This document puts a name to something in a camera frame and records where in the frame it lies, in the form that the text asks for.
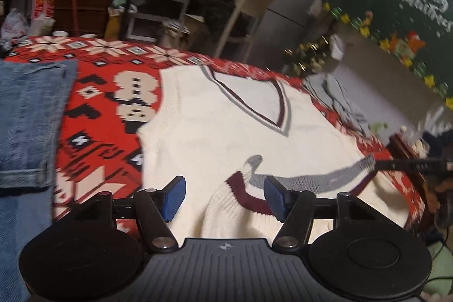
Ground small tinsel tree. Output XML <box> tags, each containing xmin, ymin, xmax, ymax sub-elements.
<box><xmin>282</xmin><ymin>34</ymin><xmax>337</xmax><ymax>77</ymax></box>

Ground red patterned blanket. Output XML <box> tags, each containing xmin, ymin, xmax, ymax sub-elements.
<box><xmin>0</xmin><ymin>35</ymin><xmax>426</xmax><ymax>243</ymax></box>

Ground green festive wall banner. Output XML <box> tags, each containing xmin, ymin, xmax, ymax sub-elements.
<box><xmin>325</xmin><ymin>0</ymin><xmax>453</xmax><ymax>110</ymax></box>

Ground wooden nightstand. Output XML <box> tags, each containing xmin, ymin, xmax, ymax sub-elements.
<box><xmin>387</xmin><ymin>133</ymin><xmax>437</xmax><ymax>182</ymax></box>

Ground white knit sweater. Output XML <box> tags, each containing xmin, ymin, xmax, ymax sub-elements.
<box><xmin>136</xmin><ymin>64</ymin><xmax>412</xmax><ymax>239</ymax></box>

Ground red broom handle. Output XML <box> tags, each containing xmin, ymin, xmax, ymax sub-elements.
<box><xmin>70</xmin><ymin>0</ymin><xmax>81</xmax><ymax>38</ymax></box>

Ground white plastic bag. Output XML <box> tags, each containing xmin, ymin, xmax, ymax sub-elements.
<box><xmin>0</xmin><ymin>8</ymin><xmax>29</xmax><ymax>41</ymax></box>

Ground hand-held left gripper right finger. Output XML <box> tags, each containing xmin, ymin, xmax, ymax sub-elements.
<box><xmin>264</xmin><ymin>176</ymin><xmax>358</xmax><ymax>249</ymax></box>

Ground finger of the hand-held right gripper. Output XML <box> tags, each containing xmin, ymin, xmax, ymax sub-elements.
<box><xmin>374</xmin><ymin>158</ymin><xmax>453</xmax><ymax>173</ymax></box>

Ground blue jeans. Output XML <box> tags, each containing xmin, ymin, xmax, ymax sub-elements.
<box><xmin>0</xmin><ymin>59</ymin><xmax>79</xmax><ymax>302</ymax></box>

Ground grey garment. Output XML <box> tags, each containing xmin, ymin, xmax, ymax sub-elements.
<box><xmin>304</xmin><ymin>73</ymin><xmax>373</xmax><ymax>139</ymax></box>

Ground white drawer rack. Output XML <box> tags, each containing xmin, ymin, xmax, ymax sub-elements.
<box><xmin>127</xmin><ymin>0</ymin><xmax>198</xmax><ymax>43</ymax></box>

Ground white paper sheet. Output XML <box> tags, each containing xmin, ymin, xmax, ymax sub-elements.
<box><xmin>328</xmin><ymin>34</ymin><xmax>346</xmax><ymax>61</ymax></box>

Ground red and white box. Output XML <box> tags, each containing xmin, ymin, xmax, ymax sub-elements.
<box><xmin>31</xmin><ymin>0</ymin><xmax>56</xmax><ymax>20</ymax></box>

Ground brown wooden drawer cabinet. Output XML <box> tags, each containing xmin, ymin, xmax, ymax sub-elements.
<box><xmin>49</xmin><ymin>0</ymin><xmax>118</xmax><ymax>38</ymax></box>

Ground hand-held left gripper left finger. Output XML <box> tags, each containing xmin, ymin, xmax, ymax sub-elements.
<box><xmin>83</xmin><ymin>176</ymin><xmax>187</xmax><ymax>252</ymax></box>

